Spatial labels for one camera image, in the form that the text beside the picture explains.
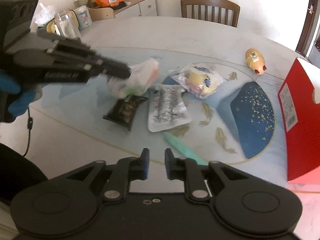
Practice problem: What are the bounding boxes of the green toothbrush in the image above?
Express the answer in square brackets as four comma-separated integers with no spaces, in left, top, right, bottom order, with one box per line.
[163,132,208,165]

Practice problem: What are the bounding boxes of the white printed sachet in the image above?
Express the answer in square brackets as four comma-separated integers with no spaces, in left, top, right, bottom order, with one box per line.
[148,84,192,133]

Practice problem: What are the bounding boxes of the glass jar dark contents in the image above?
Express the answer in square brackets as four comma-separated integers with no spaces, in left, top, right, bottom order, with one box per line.
[54,10,81,40]

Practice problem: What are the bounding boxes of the black gold snack packet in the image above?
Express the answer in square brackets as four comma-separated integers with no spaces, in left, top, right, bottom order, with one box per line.
[103,95,148,132]

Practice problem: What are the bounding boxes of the yellow capsule toy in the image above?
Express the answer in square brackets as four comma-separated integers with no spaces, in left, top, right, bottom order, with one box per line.
[245,48,267,75]

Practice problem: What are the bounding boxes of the blue gloved left hand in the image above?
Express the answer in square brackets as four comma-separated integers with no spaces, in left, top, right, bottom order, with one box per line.
[1,73,37,118]

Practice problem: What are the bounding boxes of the white sideboard cabinet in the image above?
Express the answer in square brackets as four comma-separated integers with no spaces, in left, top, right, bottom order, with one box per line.
[87,0,158,21]

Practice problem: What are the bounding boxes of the dark wooden door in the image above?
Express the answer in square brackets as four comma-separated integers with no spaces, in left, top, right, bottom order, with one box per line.
[295,0,319,57]

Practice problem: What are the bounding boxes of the red cardboard box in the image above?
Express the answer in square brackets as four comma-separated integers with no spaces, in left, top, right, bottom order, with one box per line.
[278,58,320,184]

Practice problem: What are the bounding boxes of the white green snack bag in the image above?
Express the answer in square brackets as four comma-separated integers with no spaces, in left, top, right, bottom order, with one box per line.
[107,58,160,99]

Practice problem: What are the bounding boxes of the yellow bread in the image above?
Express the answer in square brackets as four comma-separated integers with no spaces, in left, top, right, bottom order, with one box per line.
[169,63,225,99]

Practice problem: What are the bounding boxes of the far wooden chair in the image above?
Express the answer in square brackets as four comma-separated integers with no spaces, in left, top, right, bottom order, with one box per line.
[181,0,240,28]

